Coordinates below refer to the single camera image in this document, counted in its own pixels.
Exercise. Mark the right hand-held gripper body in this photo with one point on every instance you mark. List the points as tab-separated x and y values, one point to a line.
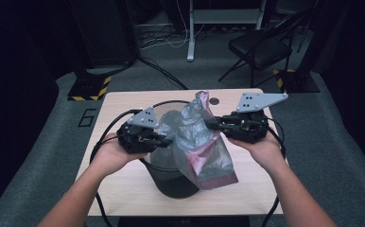
250	126

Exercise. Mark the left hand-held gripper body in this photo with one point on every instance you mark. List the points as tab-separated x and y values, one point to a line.
136	138

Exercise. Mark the grey plastic trash bag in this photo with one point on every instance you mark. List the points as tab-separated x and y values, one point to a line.
199	145

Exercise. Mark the black mesh trash bin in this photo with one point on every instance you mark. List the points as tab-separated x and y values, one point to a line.
171	184

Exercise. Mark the person's right hand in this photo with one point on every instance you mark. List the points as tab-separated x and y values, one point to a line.
267	151

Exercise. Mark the person's left hand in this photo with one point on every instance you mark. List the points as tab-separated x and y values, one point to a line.
111	156

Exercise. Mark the black stand with striped base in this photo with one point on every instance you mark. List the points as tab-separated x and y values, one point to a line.
297	81
89	86

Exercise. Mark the black folding chair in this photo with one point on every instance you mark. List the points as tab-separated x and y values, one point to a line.
259	48

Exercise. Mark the white metal desk frame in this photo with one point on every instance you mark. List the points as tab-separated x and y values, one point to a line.
190	38

